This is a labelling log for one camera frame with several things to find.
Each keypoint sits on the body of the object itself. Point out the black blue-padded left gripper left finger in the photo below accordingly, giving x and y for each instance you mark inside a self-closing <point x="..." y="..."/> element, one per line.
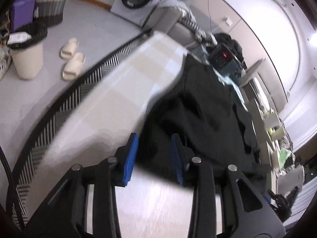
<point x="83" y="202"/>

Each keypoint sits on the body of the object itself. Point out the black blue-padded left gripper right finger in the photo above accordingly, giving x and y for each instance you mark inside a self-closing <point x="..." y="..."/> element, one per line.
<point x="225" y="203"/>

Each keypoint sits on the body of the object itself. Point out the black knit garment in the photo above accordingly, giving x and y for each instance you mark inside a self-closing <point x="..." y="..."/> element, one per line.
<point x="209" y="118"/>

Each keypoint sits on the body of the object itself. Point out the black clothes pile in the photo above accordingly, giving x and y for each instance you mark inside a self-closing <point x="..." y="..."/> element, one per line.
<point x="233" y="45"/>

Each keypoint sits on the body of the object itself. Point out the striped grey clothes on sofa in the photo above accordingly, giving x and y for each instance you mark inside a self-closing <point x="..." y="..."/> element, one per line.
<point x="188" y="20"/>

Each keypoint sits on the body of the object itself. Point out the black white striped rug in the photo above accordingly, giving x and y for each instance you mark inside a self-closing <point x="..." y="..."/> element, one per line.
<point x="47" y="128"/>

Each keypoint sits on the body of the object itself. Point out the beige checked bed sheet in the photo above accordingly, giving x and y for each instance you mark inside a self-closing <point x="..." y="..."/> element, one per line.
<point x="117" y="106"/>

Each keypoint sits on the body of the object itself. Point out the white storage box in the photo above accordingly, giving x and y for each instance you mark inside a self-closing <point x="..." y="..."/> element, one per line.
<point x="274" y="127"/>

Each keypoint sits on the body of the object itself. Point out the right cream slipper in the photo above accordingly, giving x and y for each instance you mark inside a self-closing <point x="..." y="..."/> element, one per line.
<point x="73" y="67"/>

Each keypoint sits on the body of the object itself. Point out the cream slipper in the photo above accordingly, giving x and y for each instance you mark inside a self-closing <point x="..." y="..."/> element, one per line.
<point x="73" y="67"/>
<point x="69" y="49"/>

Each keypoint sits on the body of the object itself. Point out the black device red display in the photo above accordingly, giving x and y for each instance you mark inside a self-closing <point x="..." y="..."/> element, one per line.
<point x="225" y="61"/>

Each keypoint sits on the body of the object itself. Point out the cream waste bin black liner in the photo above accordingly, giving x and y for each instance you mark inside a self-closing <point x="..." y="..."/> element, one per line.
<point x="26" y="47"/>

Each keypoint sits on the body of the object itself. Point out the left cream slipper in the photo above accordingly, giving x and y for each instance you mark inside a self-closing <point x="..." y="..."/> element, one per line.
<point x="69" y="49"/>

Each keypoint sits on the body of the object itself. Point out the grey sofa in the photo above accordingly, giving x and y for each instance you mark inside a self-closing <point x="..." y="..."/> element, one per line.
<point x="167" y="20"/>

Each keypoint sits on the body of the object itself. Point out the purple bag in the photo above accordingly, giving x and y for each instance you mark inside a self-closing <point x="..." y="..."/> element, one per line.
<point x="21" y="13"/>

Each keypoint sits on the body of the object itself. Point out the woven laundry basket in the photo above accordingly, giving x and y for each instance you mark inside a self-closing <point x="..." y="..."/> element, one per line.
<point x="49" y="12"/>

